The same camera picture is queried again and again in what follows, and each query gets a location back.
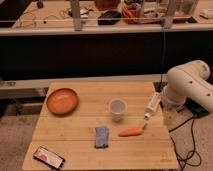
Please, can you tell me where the clear plastic cup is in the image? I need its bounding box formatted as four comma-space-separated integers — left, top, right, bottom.
108, 98, 127, 122

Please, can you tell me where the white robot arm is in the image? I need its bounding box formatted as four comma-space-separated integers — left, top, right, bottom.
161, 60, 213, 113

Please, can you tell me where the orange ceramic bowl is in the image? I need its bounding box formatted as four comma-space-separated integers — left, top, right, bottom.
46, 88, 79, 115

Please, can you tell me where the blue sponge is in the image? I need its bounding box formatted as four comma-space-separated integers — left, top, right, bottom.
95, 126, 109, 148

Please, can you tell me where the orange carrot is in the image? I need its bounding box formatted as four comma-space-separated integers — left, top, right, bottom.
118, 124, 147, 137

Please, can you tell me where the black bag on bench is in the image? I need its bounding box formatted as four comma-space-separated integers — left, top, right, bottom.
97, 10, 121, 25

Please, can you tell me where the orange tool on bench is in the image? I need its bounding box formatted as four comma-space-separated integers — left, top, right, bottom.
122, 5, 138, 24

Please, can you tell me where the black smartphone with picture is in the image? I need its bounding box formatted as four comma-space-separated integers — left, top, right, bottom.
33, 146, 65, 169

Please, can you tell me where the wooden workbench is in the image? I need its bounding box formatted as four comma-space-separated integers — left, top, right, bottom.
0, 0, 213, 36

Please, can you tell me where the grey metal post left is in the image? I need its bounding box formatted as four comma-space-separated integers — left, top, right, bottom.
70, 0, 82, 31

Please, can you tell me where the grey metal post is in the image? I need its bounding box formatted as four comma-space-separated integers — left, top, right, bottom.
70, 0, 82, 31
163, 0, 176, 29

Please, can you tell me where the grey metal post right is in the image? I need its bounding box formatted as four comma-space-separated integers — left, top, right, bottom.
163, 0, 176, 29

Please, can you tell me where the black power cable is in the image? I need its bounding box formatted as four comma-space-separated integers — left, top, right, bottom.
168, 114, 203, 171

